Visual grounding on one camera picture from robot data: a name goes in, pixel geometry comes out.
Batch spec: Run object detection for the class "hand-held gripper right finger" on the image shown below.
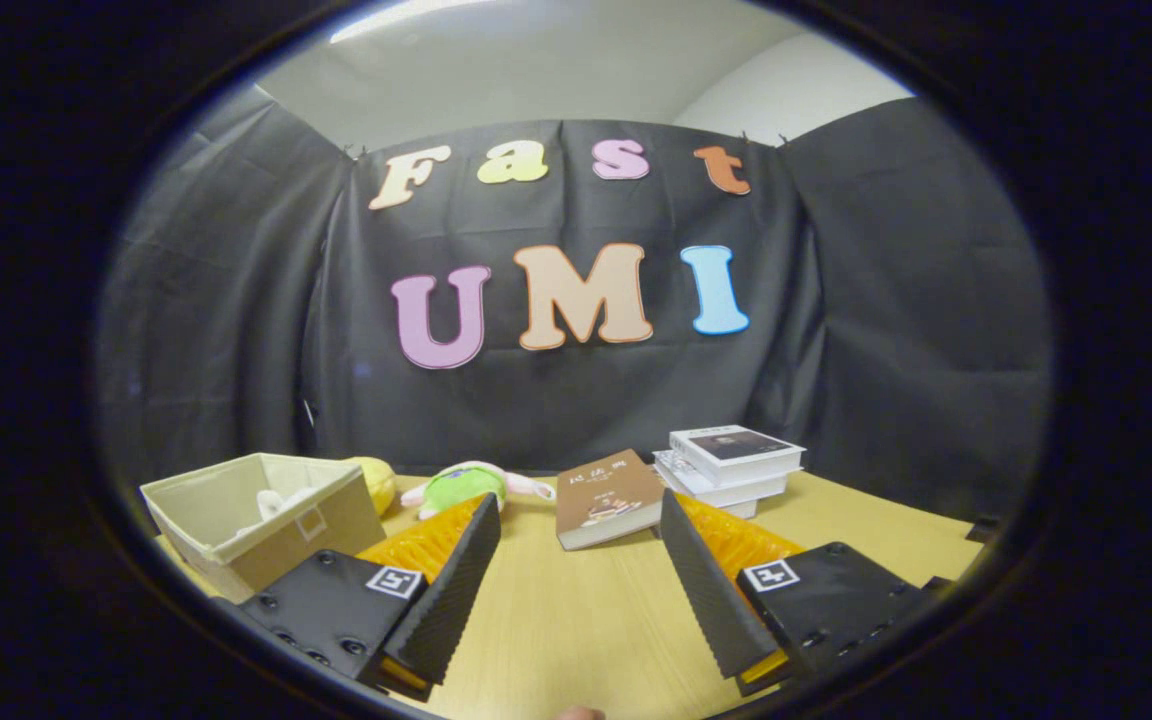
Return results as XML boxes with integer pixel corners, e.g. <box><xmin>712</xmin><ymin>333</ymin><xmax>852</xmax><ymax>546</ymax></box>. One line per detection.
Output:
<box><xmin>659</xmin><ymin>488</ymin><xmax>942</xmax><ymax>698</ymax></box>

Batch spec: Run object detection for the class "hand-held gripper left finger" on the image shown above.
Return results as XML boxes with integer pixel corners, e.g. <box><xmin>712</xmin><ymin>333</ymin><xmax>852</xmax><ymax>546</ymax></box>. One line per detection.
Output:
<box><xmin>236</xmin><ymin>492</ymin><xmax>502</xmax><ymax>701</ymax></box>

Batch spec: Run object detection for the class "beige fabric storage box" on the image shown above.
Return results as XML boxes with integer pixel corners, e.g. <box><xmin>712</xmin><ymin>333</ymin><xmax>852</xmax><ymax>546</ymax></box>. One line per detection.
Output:
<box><xmin>139</xmin><ymin>452</ymin><xmax>389</xmax><ymax>604</ymax></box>

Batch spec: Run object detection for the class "white canvas shoe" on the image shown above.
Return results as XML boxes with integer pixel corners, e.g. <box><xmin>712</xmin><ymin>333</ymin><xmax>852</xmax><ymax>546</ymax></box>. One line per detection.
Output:
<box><xmin>258</xmin><ymin>486</ymin><xmax>322</xmax><ymax>521</ymax></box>

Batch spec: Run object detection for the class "green and pink plush toy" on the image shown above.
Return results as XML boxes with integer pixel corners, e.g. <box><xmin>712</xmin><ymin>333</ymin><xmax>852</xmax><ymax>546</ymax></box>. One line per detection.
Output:
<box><xmin>401</xmin><ymin>460</ymin><xmax>557</xmax><ymax>521</ymax></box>

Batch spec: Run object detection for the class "thick white book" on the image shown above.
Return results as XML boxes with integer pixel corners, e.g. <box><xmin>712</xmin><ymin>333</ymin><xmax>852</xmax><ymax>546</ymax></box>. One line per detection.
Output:
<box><xmin>652</xmin><ymin>450</ymin><xmax>790</xmax><ymax>508</ymax></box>

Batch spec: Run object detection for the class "yellow plush toy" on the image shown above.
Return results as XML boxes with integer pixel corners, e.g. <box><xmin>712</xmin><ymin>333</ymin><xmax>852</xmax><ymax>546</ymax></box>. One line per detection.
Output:
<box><xmin>344</xmin><ymin>456</ymin><xmax>399</xmax><ymax>517</ymax></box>

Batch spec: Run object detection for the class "brown cover book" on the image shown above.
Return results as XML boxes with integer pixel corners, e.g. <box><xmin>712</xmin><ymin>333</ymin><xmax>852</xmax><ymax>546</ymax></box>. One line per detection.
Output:
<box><xmin>555</xmin><ymin>448</ymin><xmax>667</xmax><ymax>552</ymax></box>

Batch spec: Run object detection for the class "white book with dark cover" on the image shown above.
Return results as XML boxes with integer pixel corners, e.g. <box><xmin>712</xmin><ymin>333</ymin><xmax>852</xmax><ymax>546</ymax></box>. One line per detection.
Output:
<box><xmin>668</xmin><ymin>425</ymin><xmax>807</xmax><ymax>488</ymax></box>

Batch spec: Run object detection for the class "black backdrop cloth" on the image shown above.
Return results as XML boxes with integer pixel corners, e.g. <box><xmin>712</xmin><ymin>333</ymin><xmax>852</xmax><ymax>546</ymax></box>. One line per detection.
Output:
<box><xmin>96</xmin><ymin>85</ymin><xmax>1052</xmax><ymax>526</ymax></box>

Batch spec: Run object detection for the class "ceiling light panel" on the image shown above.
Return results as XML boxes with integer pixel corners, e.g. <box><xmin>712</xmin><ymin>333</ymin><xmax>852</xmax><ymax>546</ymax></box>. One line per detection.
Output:
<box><xmin>329</xmin><ymin>0</ymin><xmax>497</xmax><ymax>44</ymax></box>

